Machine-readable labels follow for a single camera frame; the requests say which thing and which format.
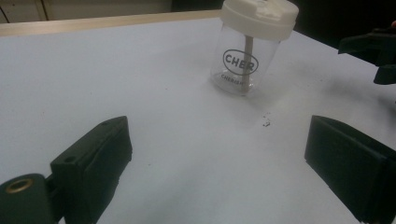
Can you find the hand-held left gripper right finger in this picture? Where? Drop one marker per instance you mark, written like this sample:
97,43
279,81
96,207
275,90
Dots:
351,165

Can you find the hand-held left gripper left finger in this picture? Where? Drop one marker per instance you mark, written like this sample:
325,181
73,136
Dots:
93,161

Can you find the clear jar with white lid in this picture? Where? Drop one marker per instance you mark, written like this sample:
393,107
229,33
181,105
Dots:
258,18

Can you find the white table board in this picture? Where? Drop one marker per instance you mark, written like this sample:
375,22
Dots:
155,93

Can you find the dark crumbs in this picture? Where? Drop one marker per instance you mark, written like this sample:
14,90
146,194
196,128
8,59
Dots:
266,123

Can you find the beige stick inside jar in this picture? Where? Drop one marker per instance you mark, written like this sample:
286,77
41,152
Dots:
248,46

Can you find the wooden table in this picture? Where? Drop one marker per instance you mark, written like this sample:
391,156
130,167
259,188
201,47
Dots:
93,23

